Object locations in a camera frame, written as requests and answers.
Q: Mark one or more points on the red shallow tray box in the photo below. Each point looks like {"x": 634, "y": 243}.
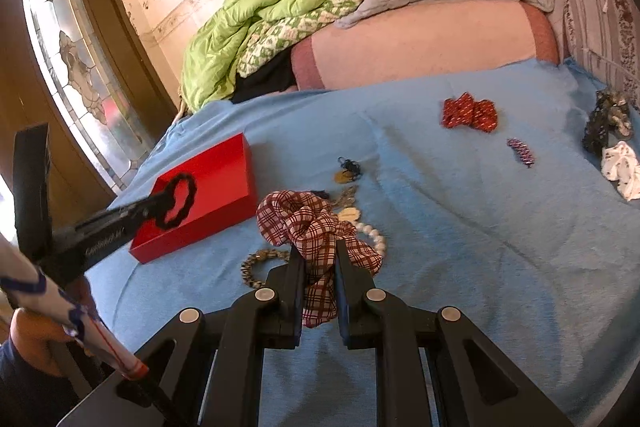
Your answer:
{"x": 225, "y": 195}

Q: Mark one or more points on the black cloth under quilt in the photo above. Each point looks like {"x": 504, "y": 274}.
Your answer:
{"x": 275, "y": 76}

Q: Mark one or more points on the green patterned quilt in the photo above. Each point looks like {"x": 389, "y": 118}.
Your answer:
{"x": 243, "y": 36}

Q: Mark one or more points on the light blue bed sheet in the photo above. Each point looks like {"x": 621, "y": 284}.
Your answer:
{"x": 544, "y": 260}

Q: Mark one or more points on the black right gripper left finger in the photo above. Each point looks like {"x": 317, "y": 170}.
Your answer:
{"x": 268, "y": 318}

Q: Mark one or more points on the stained glass wooden door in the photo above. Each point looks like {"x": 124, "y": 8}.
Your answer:
{"x": 79, "y": 67}

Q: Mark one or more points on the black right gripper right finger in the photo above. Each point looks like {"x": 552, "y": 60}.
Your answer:
{"x": 373, "y": 319}

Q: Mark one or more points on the pink bolster pillow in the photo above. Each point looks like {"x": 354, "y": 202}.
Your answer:
{"x": 424, "y": 40}

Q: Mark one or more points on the striped floral pillow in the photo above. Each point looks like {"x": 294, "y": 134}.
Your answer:
{"x": 603, "y": 38}

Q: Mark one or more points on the red sequin bow scrunchie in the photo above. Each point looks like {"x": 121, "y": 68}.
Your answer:
{"x": 465, "y": 111}

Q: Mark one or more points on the black floral scrunchie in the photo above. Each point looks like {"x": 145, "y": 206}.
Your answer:
{"x": 609, "y": 122}

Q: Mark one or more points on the red plaid fabric scrunchie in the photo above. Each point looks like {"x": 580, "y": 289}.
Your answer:
{"x": 308, "y": 223}

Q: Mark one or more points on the white printed scrunchie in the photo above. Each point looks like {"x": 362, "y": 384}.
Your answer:
{"x": 620, "y": 166}

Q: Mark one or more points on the person's left hand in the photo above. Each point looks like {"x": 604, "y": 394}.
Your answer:
{"x": 34, "y": 335}

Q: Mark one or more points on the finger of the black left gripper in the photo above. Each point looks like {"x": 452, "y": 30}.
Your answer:
{"x": 127, "y": 218}

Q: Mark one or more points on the black tie with gold pendant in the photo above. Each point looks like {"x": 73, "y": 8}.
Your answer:
{"x": 349, "y": 172}

